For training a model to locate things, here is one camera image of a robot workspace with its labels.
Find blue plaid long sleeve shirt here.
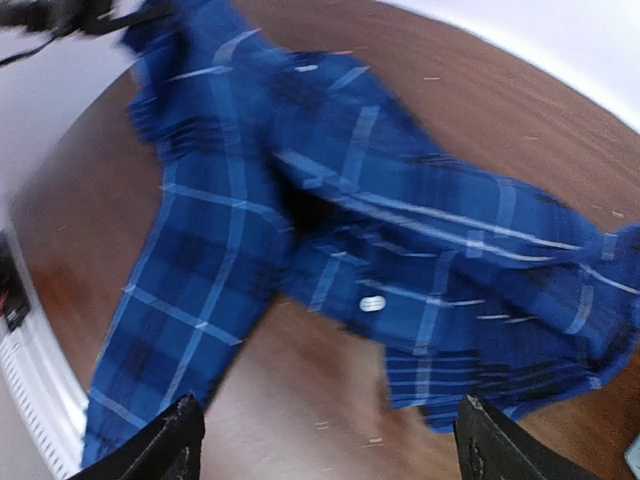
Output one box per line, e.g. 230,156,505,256
81,1,639,467

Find front aluminium rail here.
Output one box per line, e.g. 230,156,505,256
1,212,87,479

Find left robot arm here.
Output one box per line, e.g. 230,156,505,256
1,0,174,67

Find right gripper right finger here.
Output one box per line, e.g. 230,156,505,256
454,394,615,479

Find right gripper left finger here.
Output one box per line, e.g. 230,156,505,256
74,395,205,480

